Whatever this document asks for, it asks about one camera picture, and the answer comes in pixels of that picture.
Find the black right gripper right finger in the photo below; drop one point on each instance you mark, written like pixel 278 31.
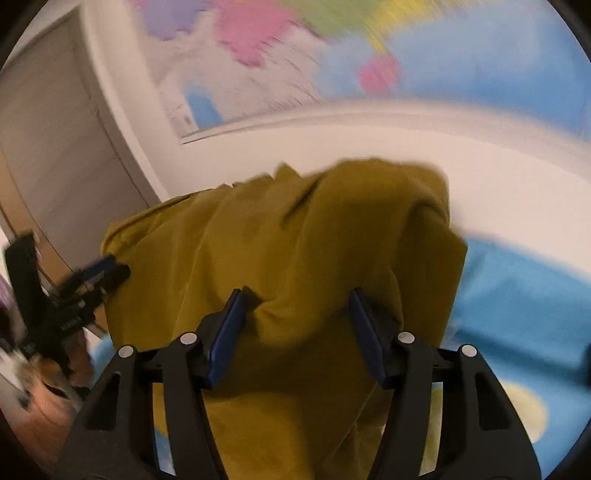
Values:
pixel 482 436

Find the olive green jacket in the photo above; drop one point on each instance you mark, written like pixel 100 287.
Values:
pixel 298 400

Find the blue floral bed sheet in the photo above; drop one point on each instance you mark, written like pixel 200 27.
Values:
pixel 533 319

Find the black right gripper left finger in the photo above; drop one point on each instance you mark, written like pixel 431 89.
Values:
pixel 113 435

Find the colourful wall map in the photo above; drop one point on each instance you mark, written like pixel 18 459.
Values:
pixel 216 62

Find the grey wooden door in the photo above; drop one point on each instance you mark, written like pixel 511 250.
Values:
pixel 67 172

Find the person left hand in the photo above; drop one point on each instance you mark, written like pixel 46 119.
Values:
pixel 36 418

